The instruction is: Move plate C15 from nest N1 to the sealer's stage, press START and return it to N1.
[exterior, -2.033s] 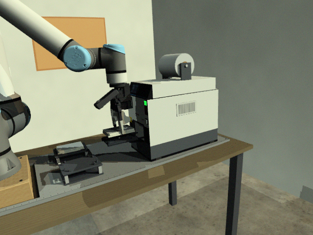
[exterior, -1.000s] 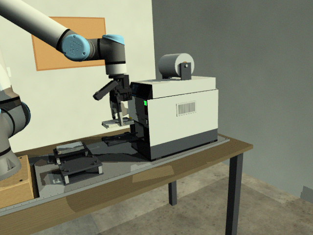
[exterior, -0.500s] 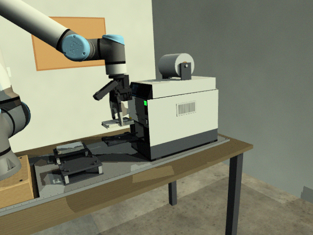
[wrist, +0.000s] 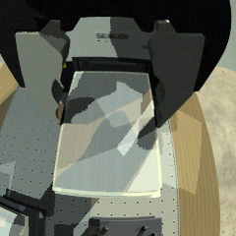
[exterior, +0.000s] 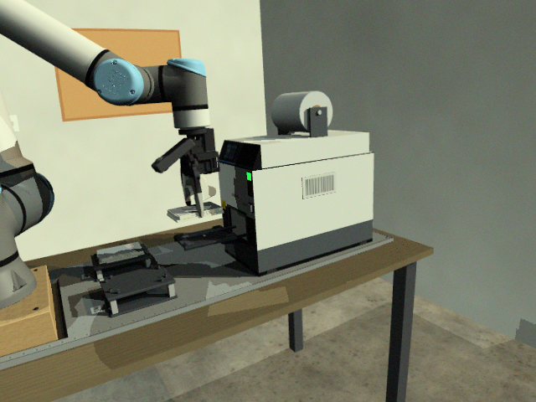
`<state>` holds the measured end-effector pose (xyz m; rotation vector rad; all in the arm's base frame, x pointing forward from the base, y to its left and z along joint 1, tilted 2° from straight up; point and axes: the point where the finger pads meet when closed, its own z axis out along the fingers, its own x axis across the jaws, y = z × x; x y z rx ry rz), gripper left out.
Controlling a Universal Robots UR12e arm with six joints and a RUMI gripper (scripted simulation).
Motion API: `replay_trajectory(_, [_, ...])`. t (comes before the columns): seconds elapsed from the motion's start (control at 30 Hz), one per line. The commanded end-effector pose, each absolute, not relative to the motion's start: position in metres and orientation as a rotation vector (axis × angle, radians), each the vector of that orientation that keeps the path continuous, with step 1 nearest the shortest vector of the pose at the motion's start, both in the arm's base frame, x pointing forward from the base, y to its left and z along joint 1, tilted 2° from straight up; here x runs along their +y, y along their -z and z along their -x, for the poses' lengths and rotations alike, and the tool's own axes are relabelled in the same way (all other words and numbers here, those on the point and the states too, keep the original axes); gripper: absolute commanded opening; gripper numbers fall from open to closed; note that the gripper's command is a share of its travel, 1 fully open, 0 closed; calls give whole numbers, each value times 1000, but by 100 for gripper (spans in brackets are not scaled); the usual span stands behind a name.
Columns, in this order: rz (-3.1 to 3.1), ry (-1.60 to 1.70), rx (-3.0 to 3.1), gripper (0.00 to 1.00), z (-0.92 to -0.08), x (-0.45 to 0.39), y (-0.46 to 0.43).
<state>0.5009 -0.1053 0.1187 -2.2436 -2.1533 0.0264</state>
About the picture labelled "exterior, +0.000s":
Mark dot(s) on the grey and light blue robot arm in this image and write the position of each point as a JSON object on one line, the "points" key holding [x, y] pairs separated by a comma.
{"points": [[26, 199]]}

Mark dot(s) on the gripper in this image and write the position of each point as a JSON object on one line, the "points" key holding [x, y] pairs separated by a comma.
{"points": [[193, 164]]}

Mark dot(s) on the white roll of foil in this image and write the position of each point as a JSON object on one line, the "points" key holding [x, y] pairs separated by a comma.
{"points": [[290, 112]]}

